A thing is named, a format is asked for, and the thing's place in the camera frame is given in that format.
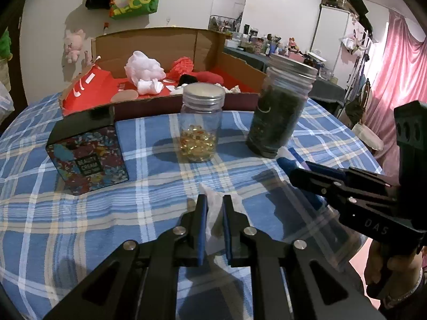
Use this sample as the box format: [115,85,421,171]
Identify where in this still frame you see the dark-clothed dresser table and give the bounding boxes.
[224,46,345,107]

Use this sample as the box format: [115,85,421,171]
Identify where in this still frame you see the wall mirror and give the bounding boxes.
[208,0,246,33]

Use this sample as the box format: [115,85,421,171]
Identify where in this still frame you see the colourful beauty cream box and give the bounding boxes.
[46,106,129,196]

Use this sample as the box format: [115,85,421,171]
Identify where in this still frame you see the tall glass jar dark contents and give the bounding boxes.
[246,71,313,158]

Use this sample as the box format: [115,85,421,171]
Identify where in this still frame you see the pink plush on wall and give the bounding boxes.
[64,29,85,64]

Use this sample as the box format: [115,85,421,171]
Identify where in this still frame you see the plastic bag on door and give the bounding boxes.
[0,82,14,123]

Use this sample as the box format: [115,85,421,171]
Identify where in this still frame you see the red knitted cloth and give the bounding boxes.
[190,71,224,85]

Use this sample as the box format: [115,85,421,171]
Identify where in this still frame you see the person's right hand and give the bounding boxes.
[364,241,424,303]

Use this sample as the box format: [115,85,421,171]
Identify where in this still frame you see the orange-handled mop stick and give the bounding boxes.
[103,22,109,35]

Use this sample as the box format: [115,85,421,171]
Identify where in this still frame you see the small glass jar yellow capsules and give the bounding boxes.
[180,82,226,163]

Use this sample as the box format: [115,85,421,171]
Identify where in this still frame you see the white mesh bath pouf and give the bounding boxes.
[124,51,166,87]

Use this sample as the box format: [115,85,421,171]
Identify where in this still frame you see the white cloth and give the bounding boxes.
[137,79,164,95]

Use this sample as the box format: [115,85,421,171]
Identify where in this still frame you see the pink curtain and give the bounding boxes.
[365,9,427,131]

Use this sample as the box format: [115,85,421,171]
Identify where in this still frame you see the red-lined cardboard box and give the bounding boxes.
[59,27,266,120]

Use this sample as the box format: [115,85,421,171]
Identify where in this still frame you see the white wardrobe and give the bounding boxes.
[310,6,372,89]

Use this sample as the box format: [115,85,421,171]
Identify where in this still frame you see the red mesh bath pouf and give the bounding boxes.
[167,56,194,82]

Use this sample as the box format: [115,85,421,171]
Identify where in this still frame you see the blue plaid tablecloth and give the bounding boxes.
[1,95,366,319]

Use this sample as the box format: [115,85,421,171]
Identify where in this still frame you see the green plush on door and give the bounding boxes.
[0,29,13,61]

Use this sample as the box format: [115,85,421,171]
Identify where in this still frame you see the round brown cardboard disc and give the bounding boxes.
[111,90,139,103]

